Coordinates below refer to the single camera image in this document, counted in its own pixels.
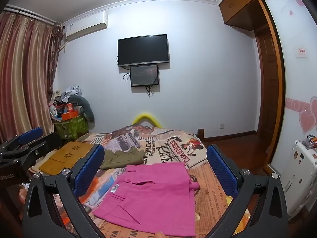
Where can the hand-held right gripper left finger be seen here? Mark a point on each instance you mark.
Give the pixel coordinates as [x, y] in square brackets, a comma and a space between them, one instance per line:
[89, 169]

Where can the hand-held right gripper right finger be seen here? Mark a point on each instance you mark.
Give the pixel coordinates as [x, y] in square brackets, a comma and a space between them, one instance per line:
[220, 171]

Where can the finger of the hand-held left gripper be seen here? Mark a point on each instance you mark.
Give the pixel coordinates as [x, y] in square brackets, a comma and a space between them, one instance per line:
[31, 135]
[47, 145]

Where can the pink pants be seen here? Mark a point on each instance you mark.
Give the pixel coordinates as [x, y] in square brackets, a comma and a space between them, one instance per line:
[148, 198]

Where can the olive green pants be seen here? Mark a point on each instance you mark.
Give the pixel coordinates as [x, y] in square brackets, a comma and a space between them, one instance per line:
[118, 158]

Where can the green storage box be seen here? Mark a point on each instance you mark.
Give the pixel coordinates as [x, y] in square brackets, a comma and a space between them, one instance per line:
[71, 129]

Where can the orange box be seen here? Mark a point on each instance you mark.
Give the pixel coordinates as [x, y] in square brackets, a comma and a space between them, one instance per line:
[69, 116]

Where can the grey plush toy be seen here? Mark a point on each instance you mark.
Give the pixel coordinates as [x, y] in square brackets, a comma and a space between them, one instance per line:
[87, 109]

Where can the newspaper printed blanket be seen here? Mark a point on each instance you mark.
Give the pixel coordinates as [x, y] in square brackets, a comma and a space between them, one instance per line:
[173, 141]

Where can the grey crumpled clothes pile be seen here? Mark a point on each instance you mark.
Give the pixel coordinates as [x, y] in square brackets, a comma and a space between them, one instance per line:
[71, 93]

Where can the striped red beige curtain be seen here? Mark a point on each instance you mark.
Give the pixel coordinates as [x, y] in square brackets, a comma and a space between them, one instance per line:
[22, 67]

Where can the yellow curved foam tube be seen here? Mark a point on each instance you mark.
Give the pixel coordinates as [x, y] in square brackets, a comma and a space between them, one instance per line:
[143, 116]

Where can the white suitcase with stickers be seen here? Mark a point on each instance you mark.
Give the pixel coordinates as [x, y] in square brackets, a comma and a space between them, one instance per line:
[302, 171]

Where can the wooden door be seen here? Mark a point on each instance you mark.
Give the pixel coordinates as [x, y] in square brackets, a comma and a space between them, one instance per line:
[268, 91]

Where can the grey and orange toy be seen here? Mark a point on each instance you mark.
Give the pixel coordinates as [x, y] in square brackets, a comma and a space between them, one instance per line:
[310, 141]

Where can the frosted sliding door with hearts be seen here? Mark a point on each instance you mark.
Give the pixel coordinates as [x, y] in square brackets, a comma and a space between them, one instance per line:
[292, 91]

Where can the white air conditioner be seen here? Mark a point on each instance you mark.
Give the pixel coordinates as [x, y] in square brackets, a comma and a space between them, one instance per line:
[84, 26]

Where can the curtain rod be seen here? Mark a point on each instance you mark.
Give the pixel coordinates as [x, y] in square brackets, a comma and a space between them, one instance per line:
[29, 13]

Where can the white red door sticker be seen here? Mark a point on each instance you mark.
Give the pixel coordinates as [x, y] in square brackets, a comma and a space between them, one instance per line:
[301, 52]

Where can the wooden overhead cabinet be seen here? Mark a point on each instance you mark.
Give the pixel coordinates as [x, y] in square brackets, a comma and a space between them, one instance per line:
[237, 7]

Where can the dark wooden bed post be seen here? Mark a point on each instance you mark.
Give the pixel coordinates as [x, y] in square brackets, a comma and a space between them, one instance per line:
[200, 134]

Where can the small black wall monitor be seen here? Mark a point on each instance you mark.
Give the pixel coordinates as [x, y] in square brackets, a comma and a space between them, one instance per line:
[144, 75]

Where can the black wall television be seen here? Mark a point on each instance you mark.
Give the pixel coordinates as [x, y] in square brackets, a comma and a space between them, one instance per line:
[143, 50]

